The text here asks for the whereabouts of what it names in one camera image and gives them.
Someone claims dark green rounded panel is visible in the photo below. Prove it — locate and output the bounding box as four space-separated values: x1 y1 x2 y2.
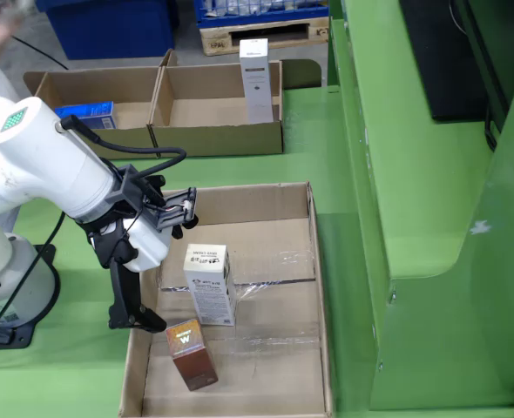
281 58 323 90

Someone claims open cardboard box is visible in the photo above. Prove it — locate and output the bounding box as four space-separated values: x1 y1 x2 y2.
23 65 162 160
145 48 285 158

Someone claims tall white and grey box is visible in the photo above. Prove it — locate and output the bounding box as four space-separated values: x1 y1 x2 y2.
238 37 274 125

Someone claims green metal cabinet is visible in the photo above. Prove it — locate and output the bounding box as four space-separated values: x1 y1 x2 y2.
326 0 514 413

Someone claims thin black floor cable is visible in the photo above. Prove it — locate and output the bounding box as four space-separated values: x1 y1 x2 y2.
10 35 70 71

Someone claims thick black camera cable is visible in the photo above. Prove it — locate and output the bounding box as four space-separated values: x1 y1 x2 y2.
60 115 187 178

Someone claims blue wire mesh crate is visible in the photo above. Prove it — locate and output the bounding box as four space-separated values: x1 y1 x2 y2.
193 0 330 28

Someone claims cow print hand cream box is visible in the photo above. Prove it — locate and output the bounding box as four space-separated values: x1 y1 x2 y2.
182 243 238 327

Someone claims blue plastic bin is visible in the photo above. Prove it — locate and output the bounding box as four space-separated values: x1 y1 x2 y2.
34 0 176 61

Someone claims black panel cable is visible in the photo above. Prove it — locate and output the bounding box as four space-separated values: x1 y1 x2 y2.
484 102 501 152

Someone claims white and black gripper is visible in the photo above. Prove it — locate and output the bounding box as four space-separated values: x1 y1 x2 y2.
76 207 174 334

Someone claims wooden pallet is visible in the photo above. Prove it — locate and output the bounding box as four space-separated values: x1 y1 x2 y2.
199 15 330 57

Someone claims dark flat panel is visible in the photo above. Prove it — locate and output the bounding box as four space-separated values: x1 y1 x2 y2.
399 0 490 122

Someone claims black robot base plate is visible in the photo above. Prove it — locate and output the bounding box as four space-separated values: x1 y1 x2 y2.
0 243 62 350

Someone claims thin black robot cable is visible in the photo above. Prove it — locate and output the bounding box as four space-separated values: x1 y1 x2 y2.
0 211 66 347

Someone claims shallow cardboard tray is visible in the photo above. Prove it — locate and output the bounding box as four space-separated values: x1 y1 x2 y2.
118 181 335 418

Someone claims brown box with W print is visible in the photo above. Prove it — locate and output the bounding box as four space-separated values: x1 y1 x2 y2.
165 319 220 392

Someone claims blue product box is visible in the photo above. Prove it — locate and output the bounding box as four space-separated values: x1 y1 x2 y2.
54 101 118 131

